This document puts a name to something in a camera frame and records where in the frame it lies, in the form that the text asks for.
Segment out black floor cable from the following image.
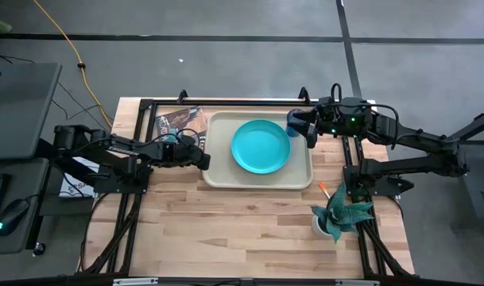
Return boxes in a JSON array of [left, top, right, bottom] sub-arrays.
[[50, 81, 111, 122]]

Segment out blue patterned cup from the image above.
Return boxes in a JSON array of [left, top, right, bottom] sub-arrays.
[[285, 108, 306, 138]]

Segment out teal round plate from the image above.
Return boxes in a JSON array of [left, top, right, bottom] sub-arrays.
[[230, 118, 292, 175]]

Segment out white printed box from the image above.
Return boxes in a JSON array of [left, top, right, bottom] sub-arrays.
[[58, 157, 100, 199]]

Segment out large grey flat panel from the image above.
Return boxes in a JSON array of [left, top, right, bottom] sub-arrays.
[[0, 62, 63, 160]]

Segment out black computer mouse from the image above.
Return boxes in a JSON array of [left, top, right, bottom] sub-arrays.
[[0, 198, 31, 237]]

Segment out grey metal bracket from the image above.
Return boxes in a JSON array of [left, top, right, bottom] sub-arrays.
[[113, 277, 159, 286]]

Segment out green plant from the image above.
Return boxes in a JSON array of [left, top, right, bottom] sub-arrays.
[[310, 181, 376, 244]]

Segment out black metal stand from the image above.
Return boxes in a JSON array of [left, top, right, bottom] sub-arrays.
[[443, 109, 484, 231]]

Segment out black table cable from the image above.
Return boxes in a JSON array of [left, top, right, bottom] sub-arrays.
[[79, 193, 107, 274]]

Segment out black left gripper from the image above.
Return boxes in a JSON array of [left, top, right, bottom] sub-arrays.
[[164, 136, 211, 171]]

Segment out beige plastic tray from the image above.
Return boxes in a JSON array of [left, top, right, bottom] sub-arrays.
[[201, 110, 314, 190]]

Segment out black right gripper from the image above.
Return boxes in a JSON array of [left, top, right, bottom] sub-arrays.
[[293, 96, 373, 149]]

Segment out dark printed packet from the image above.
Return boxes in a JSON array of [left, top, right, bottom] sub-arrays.
[[154, 106, 209, 150]]

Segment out yellow cable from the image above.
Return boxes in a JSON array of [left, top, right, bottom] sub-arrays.
[[31, 0, 114, 128]]

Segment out dark grey desk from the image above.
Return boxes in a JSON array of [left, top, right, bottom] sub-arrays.
[[0, 157, 52, 255]]

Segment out black metal table frame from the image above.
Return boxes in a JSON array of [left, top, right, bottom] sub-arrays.
[[80, 87, 413, 279]]

